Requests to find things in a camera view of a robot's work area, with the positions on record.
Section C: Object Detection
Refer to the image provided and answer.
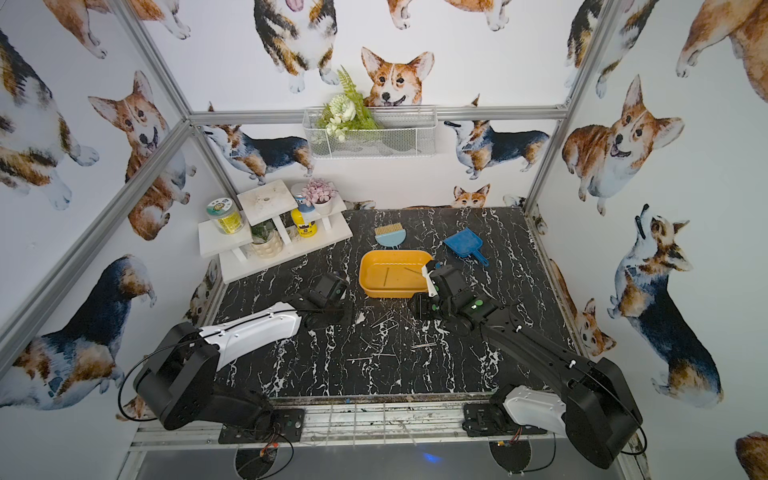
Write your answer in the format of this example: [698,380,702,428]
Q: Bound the yellow plastic storage box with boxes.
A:
[358,250,433,299]

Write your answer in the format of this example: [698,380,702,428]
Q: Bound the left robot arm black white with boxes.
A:
[133,272,349,435]

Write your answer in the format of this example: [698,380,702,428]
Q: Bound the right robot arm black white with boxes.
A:
[414,260,643,469]

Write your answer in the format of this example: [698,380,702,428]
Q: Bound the blue plastic dustpan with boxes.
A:
[443,228,490,267]

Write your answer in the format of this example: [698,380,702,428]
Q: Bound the small blue hand brush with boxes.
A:
[374,223,406,248]

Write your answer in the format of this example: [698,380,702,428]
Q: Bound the yellow toy bottle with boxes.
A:
[291,209,318,238]

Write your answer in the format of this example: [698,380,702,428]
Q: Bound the small plant in woven pot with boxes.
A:
[250,220,284,259]

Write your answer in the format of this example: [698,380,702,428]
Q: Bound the white tiered display shelf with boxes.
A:
[198,180,352,284]

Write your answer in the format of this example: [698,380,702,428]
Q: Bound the pink flowers in white pot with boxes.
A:
[302,178,338,215]

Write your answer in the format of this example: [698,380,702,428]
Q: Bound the green lidded glass jar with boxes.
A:
[206,197,243,235]

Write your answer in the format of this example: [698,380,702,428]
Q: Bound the green white artificial flowers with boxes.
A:
[316,66,380,142]

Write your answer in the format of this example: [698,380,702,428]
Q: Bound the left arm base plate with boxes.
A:
[218,409,305,444]

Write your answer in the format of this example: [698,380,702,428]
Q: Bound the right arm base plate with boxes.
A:
[462,403,548,437]

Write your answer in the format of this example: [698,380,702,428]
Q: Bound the white wire wall basket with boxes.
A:
[302,107,438,159]

